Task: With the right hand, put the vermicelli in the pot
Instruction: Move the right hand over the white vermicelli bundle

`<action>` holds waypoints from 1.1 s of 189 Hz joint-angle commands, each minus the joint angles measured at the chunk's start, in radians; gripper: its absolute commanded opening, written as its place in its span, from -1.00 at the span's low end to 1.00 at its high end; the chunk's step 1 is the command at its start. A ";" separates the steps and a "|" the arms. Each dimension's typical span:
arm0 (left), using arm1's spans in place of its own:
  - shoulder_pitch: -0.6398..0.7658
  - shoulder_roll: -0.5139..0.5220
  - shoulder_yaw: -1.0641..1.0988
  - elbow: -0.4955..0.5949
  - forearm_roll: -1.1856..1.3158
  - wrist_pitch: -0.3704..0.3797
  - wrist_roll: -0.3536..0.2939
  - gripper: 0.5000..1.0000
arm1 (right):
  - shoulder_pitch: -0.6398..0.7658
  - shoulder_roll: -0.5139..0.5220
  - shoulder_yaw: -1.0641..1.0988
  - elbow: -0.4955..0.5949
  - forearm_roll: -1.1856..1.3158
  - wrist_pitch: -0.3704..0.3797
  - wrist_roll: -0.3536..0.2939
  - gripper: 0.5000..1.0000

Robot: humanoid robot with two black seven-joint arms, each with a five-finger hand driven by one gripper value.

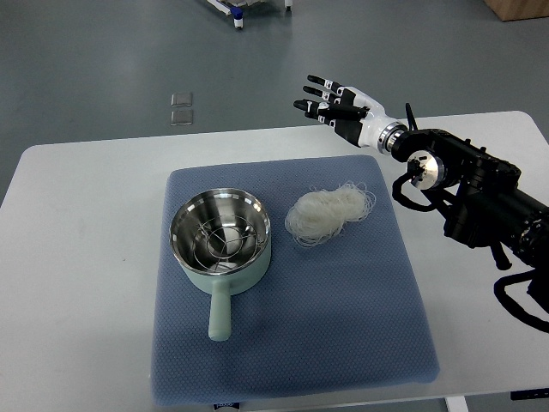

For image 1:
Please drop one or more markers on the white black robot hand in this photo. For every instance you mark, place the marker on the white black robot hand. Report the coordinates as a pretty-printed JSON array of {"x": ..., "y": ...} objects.
[{"x": 353, "y": 115}]

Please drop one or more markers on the white vermicelli bundle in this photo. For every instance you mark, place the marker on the white vermicelli bundle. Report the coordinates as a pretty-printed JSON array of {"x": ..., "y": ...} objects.
[{"x": 320, "y": 215}]

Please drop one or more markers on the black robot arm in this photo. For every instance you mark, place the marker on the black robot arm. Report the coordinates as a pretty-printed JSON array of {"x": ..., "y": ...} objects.
[{"x": 476, "y": 193}]

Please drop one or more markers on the mint green steel pot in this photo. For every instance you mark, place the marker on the mint green steel pot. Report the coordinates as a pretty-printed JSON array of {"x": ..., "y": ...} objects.
[{"x": 225, "y": 204}]

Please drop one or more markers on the white blue cart leg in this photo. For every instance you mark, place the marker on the white blue cart leg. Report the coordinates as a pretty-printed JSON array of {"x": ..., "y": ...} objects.
[{"x": 231, "y": 8}]

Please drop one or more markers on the lower metal floor plate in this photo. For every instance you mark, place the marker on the lower metal floor plate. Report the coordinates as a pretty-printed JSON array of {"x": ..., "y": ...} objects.
[{"x": 182, "y": 117}]

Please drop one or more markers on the metal floor plate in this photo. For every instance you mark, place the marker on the metal floor plate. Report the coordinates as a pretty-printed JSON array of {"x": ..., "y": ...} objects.
[
  {"x": 182, "y": 99},
  {"x": 182, "y": 117}
]

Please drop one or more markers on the upper metal floor plate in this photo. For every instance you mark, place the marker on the upper metal floor plate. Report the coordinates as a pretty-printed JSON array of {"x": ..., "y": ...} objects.
[{"x": 182, "y": 99}]

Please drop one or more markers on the cardboard box corner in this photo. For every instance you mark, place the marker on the cardboard box corner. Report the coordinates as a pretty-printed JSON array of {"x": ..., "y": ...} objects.
[{"x": 515, "y": 10}]

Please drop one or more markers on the blue quilted mat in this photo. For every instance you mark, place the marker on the blue quilted mat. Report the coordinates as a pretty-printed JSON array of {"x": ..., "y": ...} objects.
[{"x": 343, "y": 315}]

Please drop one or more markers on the white table leg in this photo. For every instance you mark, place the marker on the white table leg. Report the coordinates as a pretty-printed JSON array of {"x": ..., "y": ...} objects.
[{"x": 456, "y": 404}]

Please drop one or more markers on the wire steaming rack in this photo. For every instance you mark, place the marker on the wire steaming rack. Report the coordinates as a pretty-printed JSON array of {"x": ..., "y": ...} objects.
[{"x": 220, "y": 246}]

